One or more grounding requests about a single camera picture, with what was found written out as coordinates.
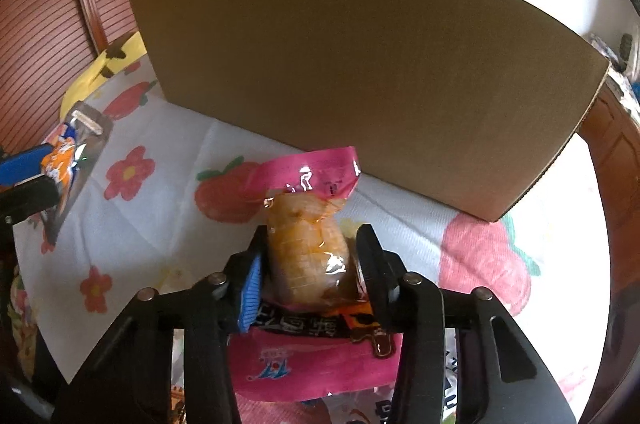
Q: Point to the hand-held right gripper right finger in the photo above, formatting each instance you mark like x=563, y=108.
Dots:
x=375, y=264

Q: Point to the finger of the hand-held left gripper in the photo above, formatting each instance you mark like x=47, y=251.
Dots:
x=20, y=165
x=25, y=200

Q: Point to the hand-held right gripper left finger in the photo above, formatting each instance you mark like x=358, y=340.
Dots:
x=250, y=291

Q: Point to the orange snack packet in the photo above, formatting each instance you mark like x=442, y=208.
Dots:
x=62, y=159

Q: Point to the pink chicken snack packet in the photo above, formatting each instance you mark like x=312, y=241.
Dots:
x=305, y=229

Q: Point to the brown cardboard box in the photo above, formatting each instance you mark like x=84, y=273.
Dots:
x=350, y=79

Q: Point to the yellow plush toy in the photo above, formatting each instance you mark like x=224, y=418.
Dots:
x=82, y=86

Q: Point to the strawberry flower printed cloth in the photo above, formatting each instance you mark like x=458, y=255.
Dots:
x=150, y=214

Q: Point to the wooden low cabinet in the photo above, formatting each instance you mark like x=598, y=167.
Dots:
x=612, y=129

